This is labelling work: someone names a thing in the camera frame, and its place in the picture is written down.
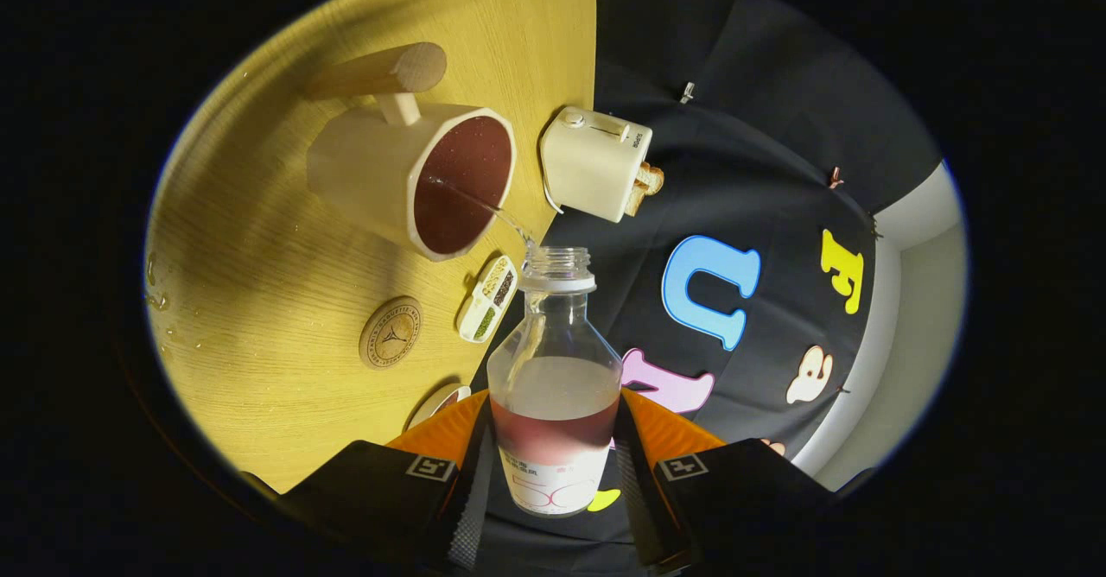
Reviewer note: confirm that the clear juice bottle pink label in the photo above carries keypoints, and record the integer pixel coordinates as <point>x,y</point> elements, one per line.
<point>553,387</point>

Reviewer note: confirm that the round cork coaster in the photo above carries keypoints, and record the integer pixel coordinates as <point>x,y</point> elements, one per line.
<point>390,333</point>

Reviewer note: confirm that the pink clip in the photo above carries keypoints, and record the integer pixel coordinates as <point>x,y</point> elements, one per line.
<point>835,177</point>

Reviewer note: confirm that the wooden table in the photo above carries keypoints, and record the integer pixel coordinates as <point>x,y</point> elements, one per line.
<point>259,301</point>

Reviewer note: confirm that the white divided spice tray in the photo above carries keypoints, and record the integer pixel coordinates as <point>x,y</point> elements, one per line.
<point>486,301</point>

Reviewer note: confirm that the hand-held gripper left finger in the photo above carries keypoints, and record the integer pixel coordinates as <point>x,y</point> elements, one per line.
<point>467,516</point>

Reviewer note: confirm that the toast slice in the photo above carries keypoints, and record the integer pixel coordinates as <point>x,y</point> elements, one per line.
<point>635,200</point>
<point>652,180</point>

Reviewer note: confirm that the white toaster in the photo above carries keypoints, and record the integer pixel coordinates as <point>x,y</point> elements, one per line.
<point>592,167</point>

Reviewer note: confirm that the black backdrop cloth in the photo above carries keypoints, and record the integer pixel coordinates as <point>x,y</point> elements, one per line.
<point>760,128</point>

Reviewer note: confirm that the white clip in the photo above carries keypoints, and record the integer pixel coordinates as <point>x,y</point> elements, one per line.
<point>687,91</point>

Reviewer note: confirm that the white plate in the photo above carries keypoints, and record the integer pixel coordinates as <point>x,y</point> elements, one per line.
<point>430,406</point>

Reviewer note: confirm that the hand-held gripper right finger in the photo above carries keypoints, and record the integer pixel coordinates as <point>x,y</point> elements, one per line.
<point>639,508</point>

